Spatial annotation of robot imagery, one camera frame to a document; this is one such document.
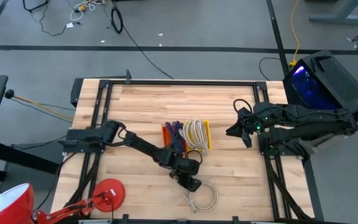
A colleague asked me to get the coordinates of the blue USB cable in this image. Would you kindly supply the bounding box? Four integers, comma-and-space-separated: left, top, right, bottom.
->
165, 121, 180, 150

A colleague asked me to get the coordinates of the yellow extension cord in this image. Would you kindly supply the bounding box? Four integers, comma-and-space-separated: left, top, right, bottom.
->
289, 0, 301, 69

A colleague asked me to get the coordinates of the white floor cable bundle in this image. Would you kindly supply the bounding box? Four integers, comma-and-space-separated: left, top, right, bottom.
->
69, 0, 105, 22

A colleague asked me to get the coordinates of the thin black floor cable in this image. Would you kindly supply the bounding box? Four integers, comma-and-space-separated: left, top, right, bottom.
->
22, 0, 71, 37

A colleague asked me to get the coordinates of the purple USB cable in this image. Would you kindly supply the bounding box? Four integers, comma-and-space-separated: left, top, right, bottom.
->
171, 120, 188, 153

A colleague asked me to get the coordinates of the black coiled floor cable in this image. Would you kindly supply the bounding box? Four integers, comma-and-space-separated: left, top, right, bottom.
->
109, 0, 175, 80

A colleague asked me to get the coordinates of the black looped power cable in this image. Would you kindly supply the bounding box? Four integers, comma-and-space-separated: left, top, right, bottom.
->
258, 56, 288, 82

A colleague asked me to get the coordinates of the black aluminium table frame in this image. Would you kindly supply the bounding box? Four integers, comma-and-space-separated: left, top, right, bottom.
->
62, 68, 324, 224

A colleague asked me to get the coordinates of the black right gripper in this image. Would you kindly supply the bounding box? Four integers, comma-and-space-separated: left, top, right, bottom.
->
226, 104, 281, 138

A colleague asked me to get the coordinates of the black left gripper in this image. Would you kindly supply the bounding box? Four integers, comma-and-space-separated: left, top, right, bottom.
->
163, 155, 203, 192

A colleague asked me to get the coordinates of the orange plastic basket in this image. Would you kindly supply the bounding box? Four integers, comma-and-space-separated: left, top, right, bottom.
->
162, 123, 188, 153

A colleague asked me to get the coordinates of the yellow plastic basket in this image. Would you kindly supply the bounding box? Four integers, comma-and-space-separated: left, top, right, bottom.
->
181, 119, 213, 153

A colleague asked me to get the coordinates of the yellow rod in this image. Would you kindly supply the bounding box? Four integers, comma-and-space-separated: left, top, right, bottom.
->
12, 95, 75, 121

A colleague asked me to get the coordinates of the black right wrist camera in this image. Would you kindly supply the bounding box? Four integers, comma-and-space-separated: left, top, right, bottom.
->
241, 132, 254, 149

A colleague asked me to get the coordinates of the red desk lamp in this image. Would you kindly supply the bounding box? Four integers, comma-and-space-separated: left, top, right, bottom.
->
0, 178, 126, 224

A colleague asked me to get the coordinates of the black computer case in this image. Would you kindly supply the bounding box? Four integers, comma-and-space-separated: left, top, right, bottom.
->
283, 49, 358, 122

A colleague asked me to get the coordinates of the grey desk leg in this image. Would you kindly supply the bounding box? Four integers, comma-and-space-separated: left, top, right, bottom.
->
308, 0, 358, 25

